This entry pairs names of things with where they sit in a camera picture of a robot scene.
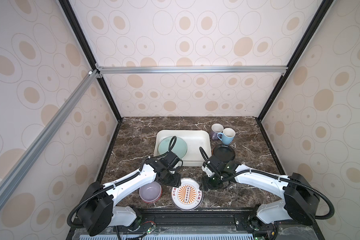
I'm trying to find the green floral ceramic plate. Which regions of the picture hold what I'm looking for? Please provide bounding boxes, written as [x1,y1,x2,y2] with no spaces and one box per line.
[158,137,188,159]

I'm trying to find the white plate orange sunburst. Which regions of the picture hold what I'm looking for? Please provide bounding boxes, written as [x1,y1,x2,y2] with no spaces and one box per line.
[171,178,203,211]

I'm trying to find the white plastic bin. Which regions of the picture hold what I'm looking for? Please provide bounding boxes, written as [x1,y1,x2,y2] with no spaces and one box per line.
[154,130,212,167]

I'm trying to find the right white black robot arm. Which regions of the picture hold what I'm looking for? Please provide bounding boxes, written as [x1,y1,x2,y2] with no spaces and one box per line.
[199,147,335,231]

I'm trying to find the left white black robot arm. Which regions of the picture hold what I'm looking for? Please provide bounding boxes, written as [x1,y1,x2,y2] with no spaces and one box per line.
[67,136,181,237]

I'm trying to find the black plate orange rim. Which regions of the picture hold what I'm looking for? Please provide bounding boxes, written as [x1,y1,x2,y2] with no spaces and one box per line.
[211,144,236,164]

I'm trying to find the purple bowl red rim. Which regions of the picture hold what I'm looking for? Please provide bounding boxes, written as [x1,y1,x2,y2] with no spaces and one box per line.
[139,182,162,203]

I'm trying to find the light blue ceramic mug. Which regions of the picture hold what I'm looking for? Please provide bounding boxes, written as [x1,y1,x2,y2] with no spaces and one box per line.
[217,128,236,145]

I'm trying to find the purple ceramic mug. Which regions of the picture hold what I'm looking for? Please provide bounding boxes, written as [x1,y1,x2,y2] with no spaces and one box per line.
[210,124,224,141]

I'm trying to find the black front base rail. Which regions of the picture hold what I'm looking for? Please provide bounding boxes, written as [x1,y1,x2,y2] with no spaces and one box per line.
[66,209,325,240]

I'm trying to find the horizontal aluminium frame bar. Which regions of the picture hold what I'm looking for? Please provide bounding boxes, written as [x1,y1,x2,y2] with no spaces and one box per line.
[89,65,288,76]

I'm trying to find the left slanted aluminium frame bar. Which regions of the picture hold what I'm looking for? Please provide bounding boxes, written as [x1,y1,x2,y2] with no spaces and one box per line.
[0,69,100,211]

